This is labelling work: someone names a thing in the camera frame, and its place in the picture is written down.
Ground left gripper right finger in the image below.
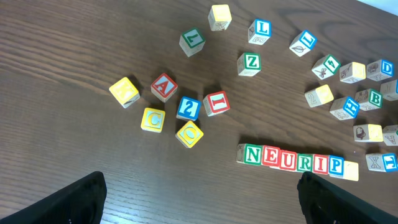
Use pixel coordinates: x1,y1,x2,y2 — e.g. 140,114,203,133
297,172,397,224

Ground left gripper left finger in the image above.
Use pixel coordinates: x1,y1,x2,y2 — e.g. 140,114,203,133
1,171,107,224

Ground red i block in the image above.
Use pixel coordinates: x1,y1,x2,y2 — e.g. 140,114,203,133
203,91,230,116
312,154,329,175

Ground blue P block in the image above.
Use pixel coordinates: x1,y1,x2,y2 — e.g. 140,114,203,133
328,155,345,179

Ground green R block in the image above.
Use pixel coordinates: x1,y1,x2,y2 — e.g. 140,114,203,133
296,154,313,172

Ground yellow S block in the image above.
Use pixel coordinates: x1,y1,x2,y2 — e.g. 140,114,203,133
343,161,359,182

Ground red U block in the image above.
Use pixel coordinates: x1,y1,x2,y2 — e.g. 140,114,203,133
279,150,297,172

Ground red E block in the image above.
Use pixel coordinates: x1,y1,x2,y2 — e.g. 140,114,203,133
261,145,280,169

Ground green N block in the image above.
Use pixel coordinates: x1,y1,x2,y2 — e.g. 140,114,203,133
236,144,262,166

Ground blue T block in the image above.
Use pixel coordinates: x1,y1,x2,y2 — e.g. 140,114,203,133
366,153,397,172

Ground yellow block centre right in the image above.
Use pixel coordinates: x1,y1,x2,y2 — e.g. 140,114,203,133
353,124,383,142

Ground blue H block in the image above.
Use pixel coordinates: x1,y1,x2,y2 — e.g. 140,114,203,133
330,96,360,120

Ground yellow O block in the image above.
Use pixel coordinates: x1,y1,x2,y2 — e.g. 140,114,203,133
304,84,334,108

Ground yellow C block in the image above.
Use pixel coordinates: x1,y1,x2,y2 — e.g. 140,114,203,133
141,108,165,133

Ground green B block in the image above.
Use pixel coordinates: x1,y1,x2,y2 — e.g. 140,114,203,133
354,88,383,111

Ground yellow K block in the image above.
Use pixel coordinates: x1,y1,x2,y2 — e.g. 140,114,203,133
109,77,141,108

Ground yellow Q block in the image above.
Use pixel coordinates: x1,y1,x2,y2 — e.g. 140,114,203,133
175,121,204,148

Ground blue 5 block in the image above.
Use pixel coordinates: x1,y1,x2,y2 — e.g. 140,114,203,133
380,80,398,101

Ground green 4 block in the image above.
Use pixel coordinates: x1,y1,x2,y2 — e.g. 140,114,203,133
312,54,341,80

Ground red A block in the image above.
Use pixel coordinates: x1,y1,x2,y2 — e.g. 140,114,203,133
150,73,178,103

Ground blue 2 block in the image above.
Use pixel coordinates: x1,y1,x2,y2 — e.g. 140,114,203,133
176,96,201,121

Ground blue D block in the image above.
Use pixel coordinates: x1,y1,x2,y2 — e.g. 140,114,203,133
366,59,394,82

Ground green Z block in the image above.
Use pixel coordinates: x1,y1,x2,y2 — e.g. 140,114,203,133
237,52,262,77

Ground blue L block right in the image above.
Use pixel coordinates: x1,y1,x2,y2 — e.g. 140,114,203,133
289,30,318,57

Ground blue l block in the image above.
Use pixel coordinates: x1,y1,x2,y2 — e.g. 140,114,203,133
289,30,318,57
248,19,272,45

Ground blue L block left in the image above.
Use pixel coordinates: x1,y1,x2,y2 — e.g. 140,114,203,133
248,19,272,45

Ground green 7 block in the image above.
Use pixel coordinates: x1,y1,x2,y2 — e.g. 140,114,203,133
179,27,206,57

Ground yellow block top left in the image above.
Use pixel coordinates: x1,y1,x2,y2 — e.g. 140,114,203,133
208,4,232,31

